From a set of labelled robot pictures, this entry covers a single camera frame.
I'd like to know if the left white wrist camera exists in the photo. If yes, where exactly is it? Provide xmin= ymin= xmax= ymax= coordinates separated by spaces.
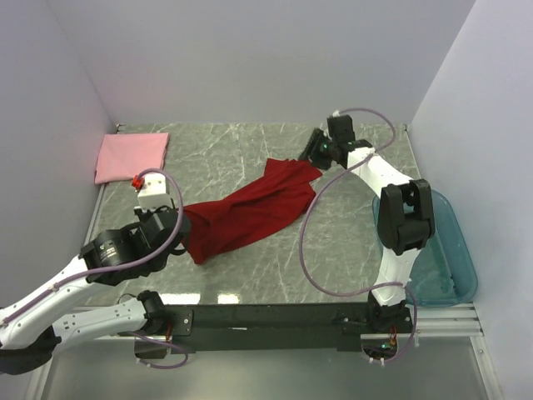
xmin=132 ymin=172 xmax=172 ymax=210

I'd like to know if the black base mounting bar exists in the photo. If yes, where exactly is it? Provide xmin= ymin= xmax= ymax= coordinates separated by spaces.
xmin=167 ymin=302 xmax=413 ymax=353

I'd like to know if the folded pink t shirt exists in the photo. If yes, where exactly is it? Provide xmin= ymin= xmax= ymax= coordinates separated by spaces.
xmin=94 ymin=132 xmax=169 ymax=185

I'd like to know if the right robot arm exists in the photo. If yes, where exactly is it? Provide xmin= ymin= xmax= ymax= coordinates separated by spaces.
xmin=300 ymin=112 xmax=436 ymax=332

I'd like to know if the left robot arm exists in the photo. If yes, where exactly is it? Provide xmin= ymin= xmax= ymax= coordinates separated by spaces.
xmin=1 ymin=206 xmax=192 ymax=375

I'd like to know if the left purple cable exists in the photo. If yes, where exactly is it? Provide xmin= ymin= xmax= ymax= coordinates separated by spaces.
xmin=0 ymin=167 xmax=191 ymax=369

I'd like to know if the teal transparent plastic bin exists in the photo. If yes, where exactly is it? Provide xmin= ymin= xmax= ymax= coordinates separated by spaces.
xmin=371 ymin=189 xmax=479 ymax=309

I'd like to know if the red t shirt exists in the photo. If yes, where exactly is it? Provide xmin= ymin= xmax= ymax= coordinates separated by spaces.
xmin=184 ymin=158 xmax=321 ymax=265

